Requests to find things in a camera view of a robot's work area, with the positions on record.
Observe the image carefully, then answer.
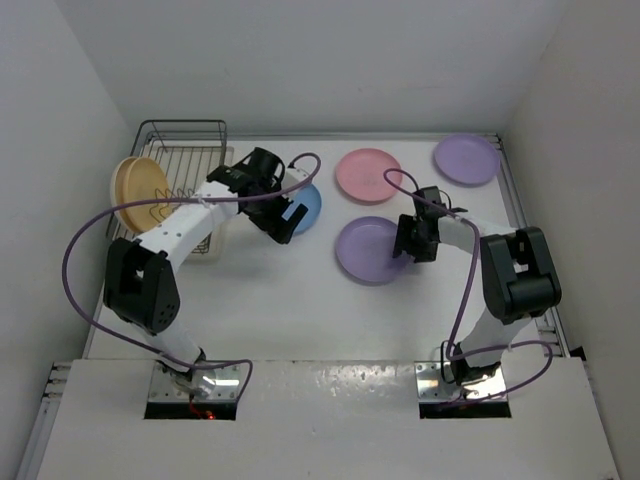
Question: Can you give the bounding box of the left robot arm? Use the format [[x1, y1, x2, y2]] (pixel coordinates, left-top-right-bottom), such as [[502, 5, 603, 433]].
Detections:
[[103, 147, 315, 378]]

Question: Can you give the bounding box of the purple cable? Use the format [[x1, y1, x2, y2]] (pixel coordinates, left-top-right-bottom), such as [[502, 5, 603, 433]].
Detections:
[[382, 168, 554, 406], [60, 152, 322, 401]]

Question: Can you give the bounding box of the metal base plate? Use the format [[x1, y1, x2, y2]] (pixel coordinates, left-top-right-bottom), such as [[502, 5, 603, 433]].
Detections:
[[414, 362, 507, 401], [148, 362, 241, 403]]

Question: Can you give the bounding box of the purple plate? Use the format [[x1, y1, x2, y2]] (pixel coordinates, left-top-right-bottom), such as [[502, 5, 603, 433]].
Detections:
[[335, 216, 411, 284], [433, 133, 500, 187]]

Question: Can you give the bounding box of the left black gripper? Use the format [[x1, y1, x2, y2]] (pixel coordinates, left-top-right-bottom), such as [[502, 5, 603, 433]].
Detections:
[[244, 180, 307, 244]]

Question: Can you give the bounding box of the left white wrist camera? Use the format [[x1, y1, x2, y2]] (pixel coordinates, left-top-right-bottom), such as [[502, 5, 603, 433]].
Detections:
[[280, 167, 313, 196]]

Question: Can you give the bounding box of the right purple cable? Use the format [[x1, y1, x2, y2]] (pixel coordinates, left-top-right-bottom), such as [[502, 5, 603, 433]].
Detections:
[[382, 168, 554, 406]]

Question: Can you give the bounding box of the blue plate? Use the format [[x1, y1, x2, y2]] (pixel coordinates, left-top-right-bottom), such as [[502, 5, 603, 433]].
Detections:
[[283, 184, 322, 235]]

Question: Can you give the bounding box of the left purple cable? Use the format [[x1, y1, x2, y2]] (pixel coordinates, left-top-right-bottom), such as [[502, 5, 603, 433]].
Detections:
[[60, 152, 322, 401]]

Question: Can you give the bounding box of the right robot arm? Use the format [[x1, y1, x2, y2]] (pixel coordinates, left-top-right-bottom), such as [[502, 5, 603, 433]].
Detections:
[[393, 186, 562, 385]]

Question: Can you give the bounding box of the grey wire dish rack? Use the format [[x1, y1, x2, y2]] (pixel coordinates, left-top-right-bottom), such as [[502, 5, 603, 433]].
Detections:
[[105, 118, 229, 256]]

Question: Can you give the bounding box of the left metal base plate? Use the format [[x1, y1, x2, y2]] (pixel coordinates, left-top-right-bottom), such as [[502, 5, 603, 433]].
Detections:
[[148, 362, 241, 403]]

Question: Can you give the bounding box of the orange plate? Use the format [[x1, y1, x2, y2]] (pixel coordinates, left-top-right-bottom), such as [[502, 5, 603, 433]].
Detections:
[[120, 157, 171, 234]]

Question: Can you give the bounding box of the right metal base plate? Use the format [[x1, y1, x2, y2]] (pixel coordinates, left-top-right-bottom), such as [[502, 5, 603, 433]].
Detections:
[[414, 362, 507, 401]]

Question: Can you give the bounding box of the cream plate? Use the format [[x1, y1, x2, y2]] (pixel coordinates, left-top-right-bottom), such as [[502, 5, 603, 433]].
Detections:
[[109, 156, 137, 229]]

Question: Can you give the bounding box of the pink plate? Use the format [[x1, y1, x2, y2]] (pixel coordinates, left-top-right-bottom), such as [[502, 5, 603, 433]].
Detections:
[[334, 148, 402, 203]]

